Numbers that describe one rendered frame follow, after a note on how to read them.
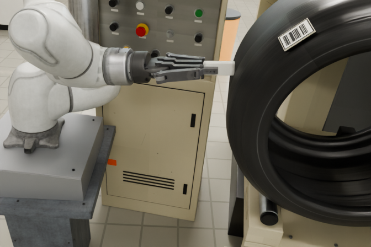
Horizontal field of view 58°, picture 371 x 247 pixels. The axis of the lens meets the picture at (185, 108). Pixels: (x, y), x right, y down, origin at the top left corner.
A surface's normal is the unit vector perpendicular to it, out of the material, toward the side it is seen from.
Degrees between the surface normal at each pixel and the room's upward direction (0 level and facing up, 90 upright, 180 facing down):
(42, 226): 90
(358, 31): 80
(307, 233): 0
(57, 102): 90
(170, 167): 90
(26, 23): 57
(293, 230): 0
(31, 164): 4
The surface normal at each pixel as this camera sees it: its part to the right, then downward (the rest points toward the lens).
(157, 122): -0.15, 0.51
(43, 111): 0.64, 0.50
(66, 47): 0.85, 0.39
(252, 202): 0.08, -0.84
